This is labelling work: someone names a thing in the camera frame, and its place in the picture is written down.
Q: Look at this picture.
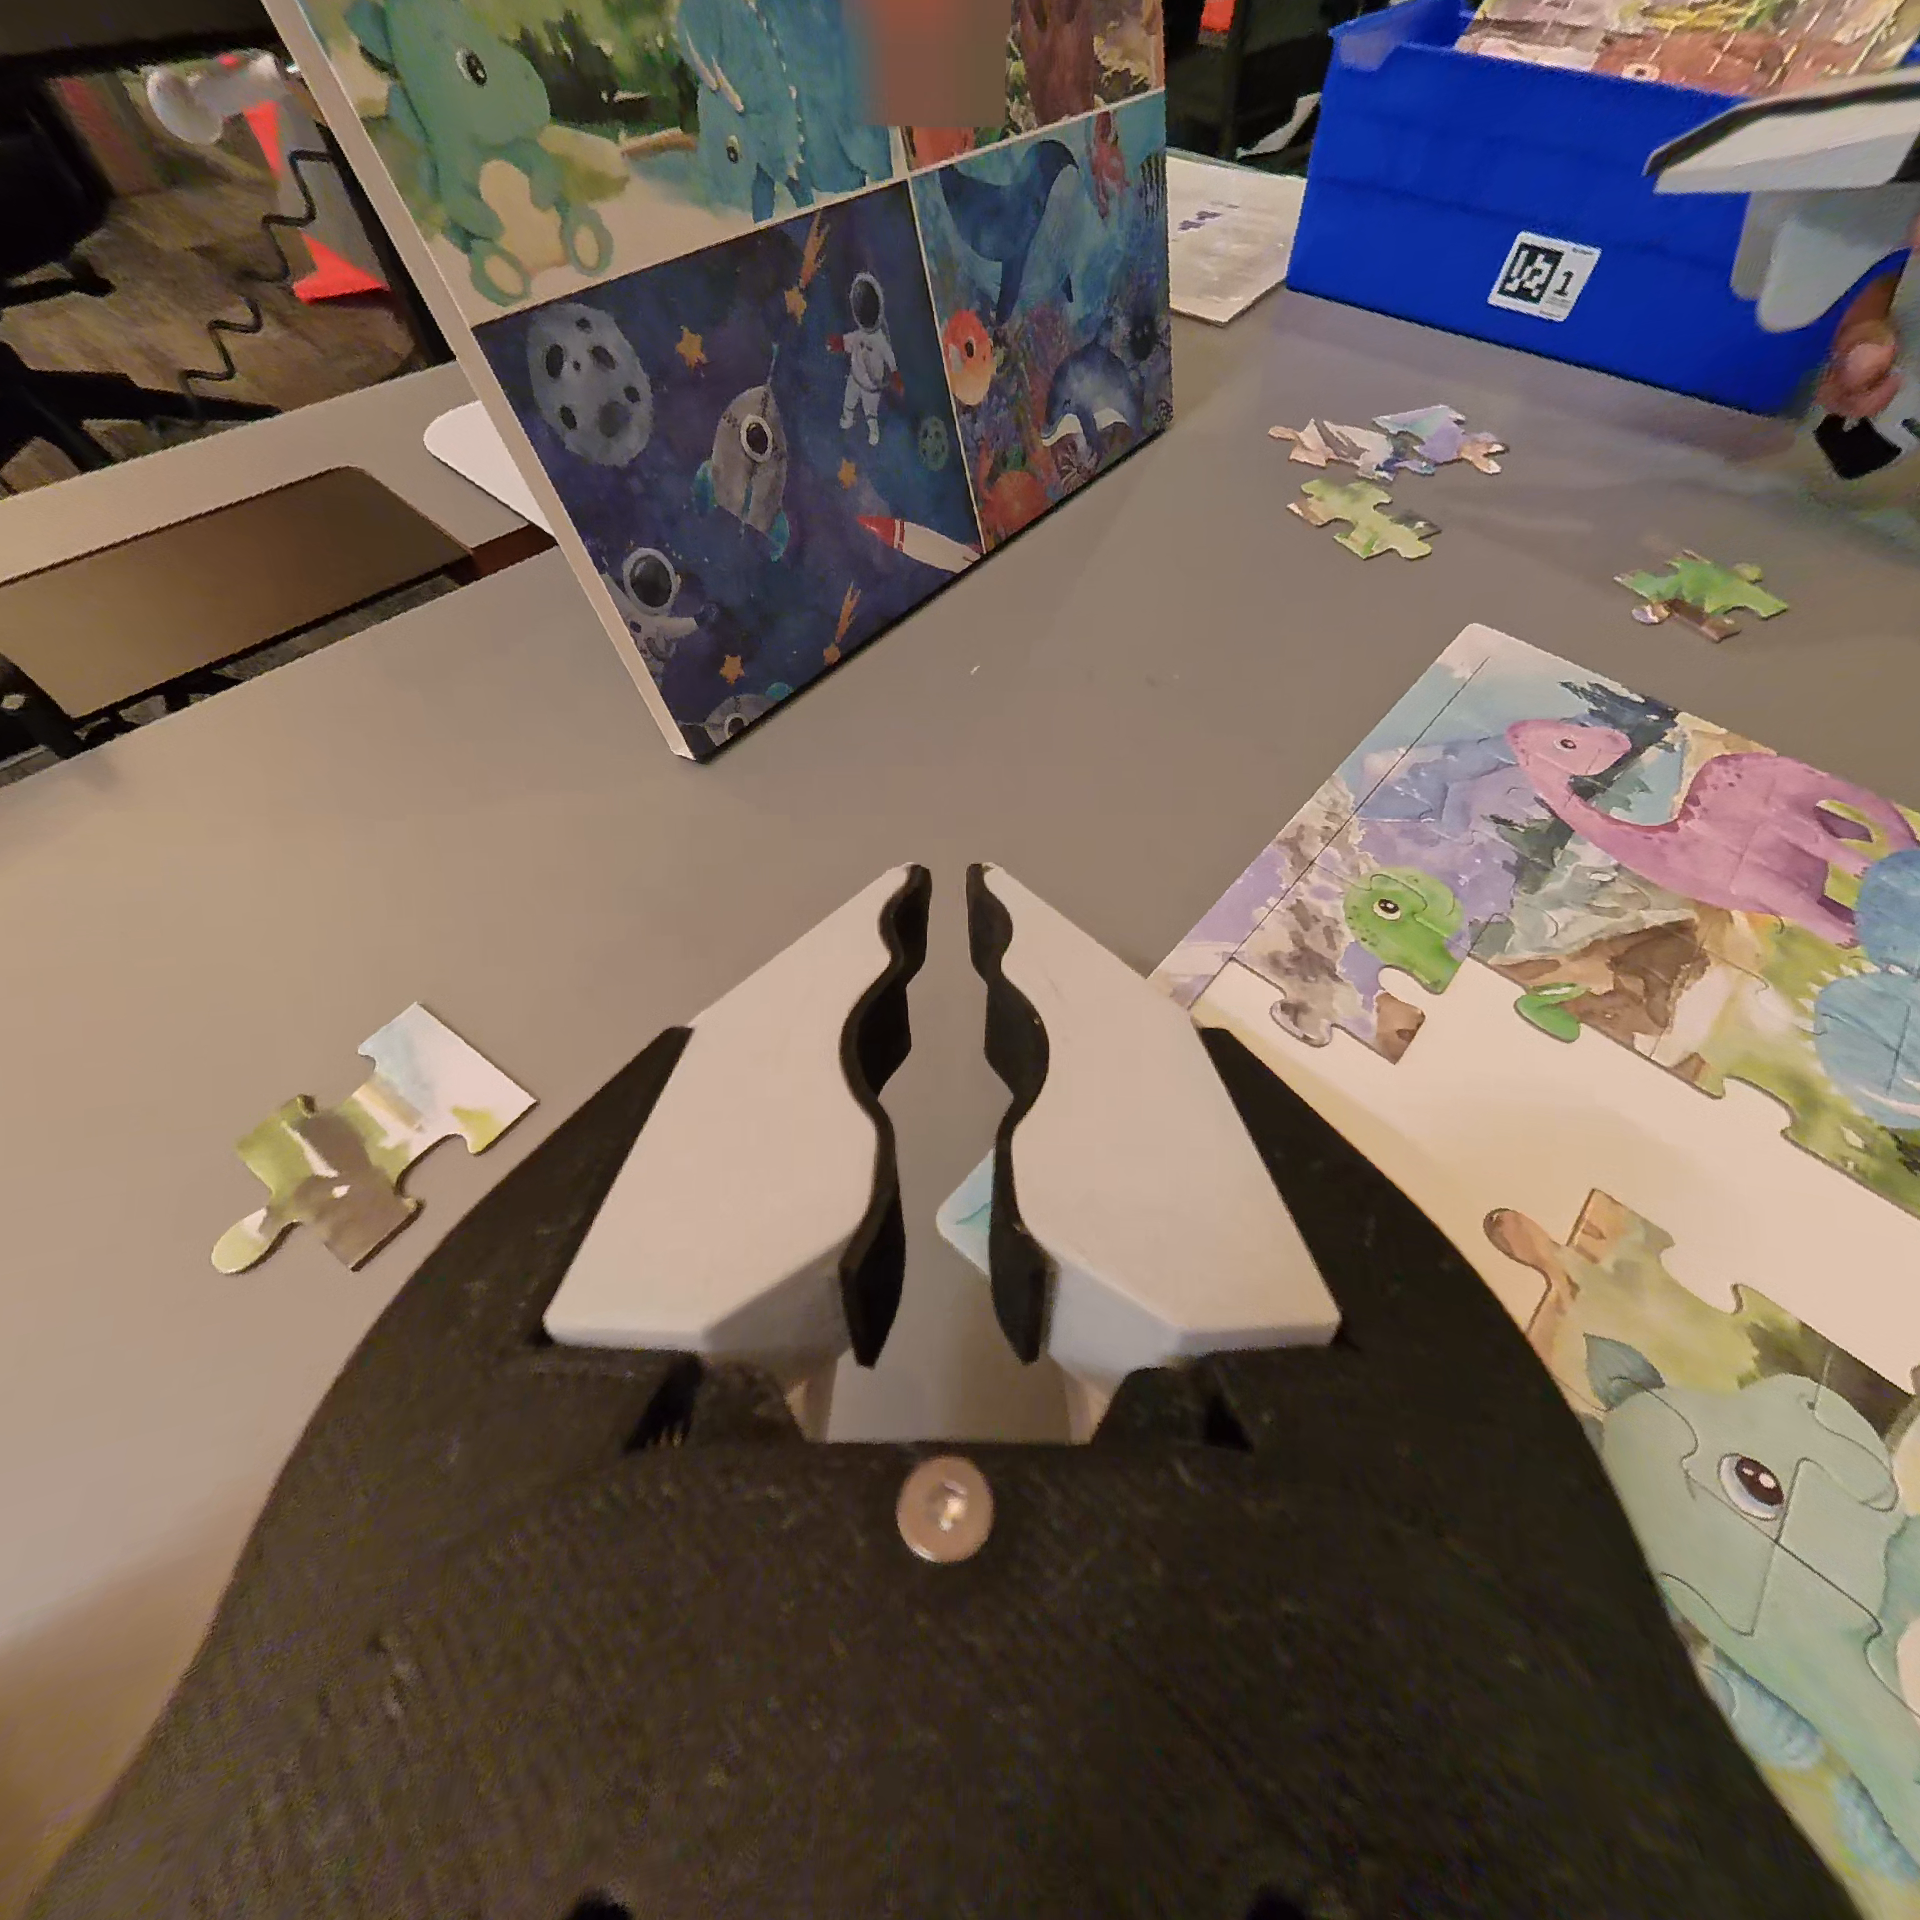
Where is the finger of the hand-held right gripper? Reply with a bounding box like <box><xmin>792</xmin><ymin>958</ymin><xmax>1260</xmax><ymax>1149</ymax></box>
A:
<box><xmin>1648</xmin><ymin>69</ymin><xmax>1920</xmax><ymax>200</ymax></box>

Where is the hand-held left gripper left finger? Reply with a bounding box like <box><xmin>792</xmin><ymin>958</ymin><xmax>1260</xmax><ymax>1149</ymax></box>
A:
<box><xmin>539</xmin><ymin>861</ymin><xmax>936</xmax><ymax>1445</ymax></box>

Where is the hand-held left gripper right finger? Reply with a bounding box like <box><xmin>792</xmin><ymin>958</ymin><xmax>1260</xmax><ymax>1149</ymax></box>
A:
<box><xmin>937</xmin><ymin>861</ymin><xmax>1345</xmax><ymax>1430</ymax></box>

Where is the white and green puzzle piece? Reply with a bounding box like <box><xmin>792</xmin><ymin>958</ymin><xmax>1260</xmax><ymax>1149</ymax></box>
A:
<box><xmin>210</xmin><ymin>1001</ymin><xmax>539</xmax><ymax>1277</ymax></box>

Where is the dinosaur jigsaw puzzle board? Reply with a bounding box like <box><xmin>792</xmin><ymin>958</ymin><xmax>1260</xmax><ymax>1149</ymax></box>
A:
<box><xmin>1147</xmin><ymin>622</ymin><xmax>1920</xmax><ymax>1920</ymax></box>

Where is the person's right hand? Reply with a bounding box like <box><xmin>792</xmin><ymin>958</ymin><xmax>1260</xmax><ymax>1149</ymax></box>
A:
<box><xmin>1816</xmin><ymin>268</ymin><xmax>1920</xmax><ymax>424</ymax></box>

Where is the colourful puzzle board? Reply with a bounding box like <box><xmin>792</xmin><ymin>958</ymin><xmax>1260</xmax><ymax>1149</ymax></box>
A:
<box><xmin>1451</xmin><ymin>0</ymin><xmax>1920</xmax><ymax>105</ymax></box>

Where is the white printed tag sticker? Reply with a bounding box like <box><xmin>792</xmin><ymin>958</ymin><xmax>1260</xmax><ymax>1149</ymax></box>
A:
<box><xmin>1488</xmin><ymin>230</ymin><xmax>1604</xmax><ymax>320</ymax></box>

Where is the green and brown puzzle piece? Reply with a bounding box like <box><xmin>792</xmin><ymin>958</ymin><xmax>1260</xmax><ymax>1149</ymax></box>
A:
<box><xmin>1617</xmin><ymin>551</ymin><xmax>1792</xmax><ymax>645</ymax></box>

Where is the blue plastic bin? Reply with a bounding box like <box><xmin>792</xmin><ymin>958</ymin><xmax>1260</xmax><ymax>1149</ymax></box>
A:
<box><xmin>1284</xmin><ymin>0</ymin><xmax>1920</xmax><ymax>417</ymax></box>

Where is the purple puzzle piece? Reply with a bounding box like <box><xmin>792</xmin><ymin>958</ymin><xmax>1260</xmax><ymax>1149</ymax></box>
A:
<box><xmin>1371</xmin><ymin>401</ymin><xmax>1508</xmax><ymax>480</ymax></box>

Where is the grey and tan puzzle piece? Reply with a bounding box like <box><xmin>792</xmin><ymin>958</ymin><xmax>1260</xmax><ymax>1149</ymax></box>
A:
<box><xmin>1267</xmin><ymin>415</ymin><xmax>1426</xmax><ymax>483</ymax></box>

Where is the light green puzzle piece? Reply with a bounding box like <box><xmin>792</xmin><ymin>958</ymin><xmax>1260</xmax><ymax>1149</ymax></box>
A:
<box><xmin>1288</xmin><ymin>478</ymin><xmax>1443</xmax><ymax>564</ymax></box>

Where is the printed jigsaw puzzle box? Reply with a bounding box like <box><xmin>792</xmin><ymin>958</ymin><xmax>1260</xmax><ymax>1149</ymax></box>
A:
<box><xmin>263</xmin><ymin>0</ymin><xmax>1176</xmax><ymax>764</ymax></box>

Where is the white stand base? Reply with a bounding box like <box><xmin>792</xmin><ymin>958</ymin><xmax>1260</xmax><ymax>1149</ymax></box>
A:
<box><xmin>424</xmin><ymin>405</ymin><xmax>561</xmax><ymax>531</ymax></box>

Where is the tan chair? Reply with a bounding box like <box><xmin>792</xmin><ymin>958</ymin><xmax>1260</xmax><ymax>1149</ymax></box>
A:
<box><xmin>0</xmin><ymin>464</ymin><xmax>480</xmax><ymax>781</ymax></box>

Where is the white handset device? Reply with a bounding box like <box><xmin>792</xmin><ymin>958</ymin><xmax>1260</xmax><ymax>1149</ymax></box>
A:
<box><xmin>144</xmin><ymin>48</ymin><xmax>301</xmax><ymax>145</ymax></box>

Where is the black coiled cable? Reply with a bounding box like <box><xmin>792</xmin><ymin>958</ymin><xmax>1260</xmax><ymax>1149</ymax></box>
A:
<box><xmin>192</xmin><ymin>141</ymin><xmax>329</xmax><ymax>429</ymax></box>

